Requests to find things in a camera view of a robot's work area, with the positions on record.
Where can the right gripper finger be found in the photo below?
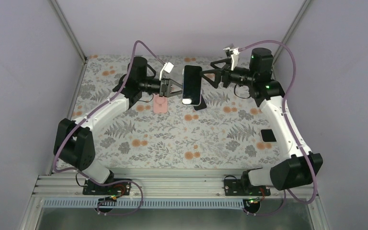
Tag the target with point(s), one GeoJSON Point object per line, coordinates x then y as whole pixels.
{"type": "Point", "coordinates": [213, 77]}
{"type": "Point", "coordinates": [227, 63]}

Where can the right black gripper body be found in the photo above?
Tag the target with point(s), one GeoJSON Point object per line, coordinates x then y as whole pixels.
{"type": "Point", "coordinates": [227, 80]}

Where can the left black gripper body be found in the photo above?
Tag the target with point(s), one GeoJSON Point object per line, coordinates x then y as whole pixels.
{"type": "Point", "coordinates": [163, 92]}

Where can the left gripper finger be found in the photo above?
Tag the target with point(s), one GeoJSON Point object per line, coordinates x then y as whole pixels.
{"type": "Point", "coordinates": [173, 84]}
{"type": "Point", "coordinates": [171, 94]}

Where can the black phone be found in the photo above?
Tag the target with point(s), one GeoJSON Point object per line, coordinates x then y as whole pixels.
{"type": "Point", "coordinates": [191, 86]}
{"type": "Point", "coordinates": [201, 106]}
{"type": "Point", "coordinates": [268, 136]}

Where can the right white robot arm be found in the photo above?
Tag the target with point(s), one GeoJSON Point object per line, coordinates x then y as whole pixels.
{"type": "Point", "coordinates": [299, 165]}

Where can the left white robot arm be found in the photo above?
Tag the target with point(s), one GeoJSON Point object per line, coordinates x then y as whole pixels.
{"type": "Point", "coordinates": [74, 139]}

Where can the floral table mat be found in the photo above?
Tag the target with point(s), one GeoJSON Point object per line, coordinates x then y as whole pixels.
{"type": "Point", "coordinates": [225, 135]}

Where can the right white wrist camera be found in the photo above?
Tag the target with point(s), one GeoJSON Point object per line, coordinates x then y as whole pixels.
{"type": "Point", "coordinates": [232, 53]}

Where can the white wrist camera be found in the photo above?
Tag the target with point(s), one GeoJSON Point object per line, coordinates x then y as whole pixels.
{"type": "Point", "coordinates": [167, 68]}
{"type": "Point", "coordinates": [232, 53]}

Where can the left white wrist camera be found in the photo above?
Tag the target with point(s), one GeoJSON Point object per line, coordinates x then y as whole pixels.
{"type": "Point", "coordinates": [167, 68]}

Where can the aluminium rail frame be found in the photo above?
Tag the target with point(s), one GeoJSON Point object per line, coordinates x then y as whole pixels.
{"type": "Point", "coordinates": [279, 211]}

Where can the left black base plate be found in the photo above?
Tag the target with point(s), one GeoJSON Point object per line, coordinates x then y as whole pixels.
{"type": "Point", "coordinates": [122, 188]}

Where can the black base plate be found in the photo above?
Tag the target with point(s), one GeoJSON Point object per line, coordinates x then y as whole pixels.
{"type": "Point", "coordinates": [122, 188]}
{"type": "Point", "coordinates": [235, 187]}

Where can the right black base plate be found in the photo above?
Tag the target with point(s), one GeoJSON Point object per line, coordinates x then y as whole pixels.
{"type": "Point", "coordinates": [235, 187]}

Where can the grey slotted cable duct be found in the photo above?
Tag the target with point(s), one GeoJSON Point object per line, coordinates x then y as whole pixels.
{"type": "Point", "coordinates": [132, 203]}

